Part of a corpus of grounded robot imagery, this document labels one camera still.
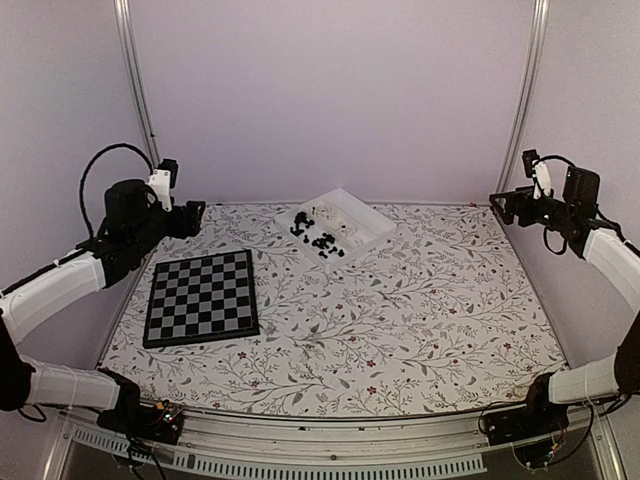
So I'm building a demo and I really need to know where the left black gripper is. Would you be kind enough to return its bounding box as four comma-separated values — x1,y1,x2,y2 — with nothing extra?
130,200,205,255

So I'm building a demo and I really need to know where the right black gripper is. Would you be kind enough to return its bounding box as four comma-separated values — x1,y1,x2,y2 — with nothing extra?
491,186,575,233

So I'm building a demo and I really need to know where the black white chessboard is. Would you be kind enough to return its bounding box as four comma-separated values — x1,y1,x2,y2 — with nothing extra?
142,249,260,349

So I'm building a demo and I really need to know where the white plastic tray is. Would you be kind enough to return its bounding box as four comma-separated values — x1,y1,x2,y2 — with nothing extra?
274,188,397,273

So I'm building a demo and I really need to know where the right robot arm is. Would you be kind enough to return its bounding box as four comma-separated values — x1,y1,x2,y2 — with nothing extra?
489,166,639,436

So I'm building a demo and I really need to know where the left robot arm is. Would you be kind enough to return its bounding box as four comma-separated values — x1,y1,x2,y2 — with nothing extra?
1,179,206,434

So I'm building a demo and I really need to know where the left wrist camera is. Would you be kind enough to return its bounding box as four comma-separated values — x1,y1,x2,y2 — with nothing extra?
147,158,179,212

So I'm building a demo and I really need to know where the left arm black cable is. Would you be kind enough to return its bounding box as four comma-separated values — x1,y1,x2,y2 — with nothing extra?
78,143,154,239

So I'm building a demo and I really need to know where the right aluminium frame post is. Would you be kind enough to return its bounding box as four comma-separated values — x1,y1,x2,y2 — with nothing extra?
496,0,550,193

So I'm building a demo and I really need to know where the aluminium frame post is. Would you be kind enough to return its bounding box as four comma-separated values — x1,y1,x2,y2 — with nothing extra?
496,0,550,193
113,0,161,165

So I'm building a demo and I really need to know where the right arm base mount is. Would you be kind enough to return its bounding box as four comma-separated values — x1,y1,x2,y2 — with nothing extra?
478,402,569,470

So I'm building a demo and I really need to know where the left aluminium frame post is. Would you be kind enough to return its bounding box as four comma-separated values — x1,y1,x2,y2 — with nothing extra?
113,0,161,165

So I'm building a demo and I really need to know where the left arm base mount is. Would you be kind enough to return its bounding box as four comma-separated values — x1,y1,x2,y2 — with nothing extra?
97,382,184,445

